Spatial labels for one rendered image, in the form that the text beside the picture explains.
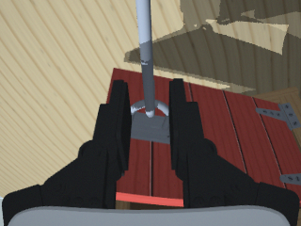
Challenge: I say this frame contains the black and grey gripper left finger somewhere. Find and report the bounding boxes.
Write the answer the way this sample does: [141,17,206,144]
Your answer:
[2,80,132,226]

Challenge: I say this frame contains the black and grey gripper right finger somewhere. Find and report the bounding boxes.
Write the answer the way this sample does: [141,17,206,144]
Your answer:
[168,78,300,226]

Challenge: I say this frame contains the dark brown wooden cabinet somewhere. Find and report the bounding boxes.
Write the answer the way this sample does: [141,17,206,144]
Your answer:
[106,68,301,226]

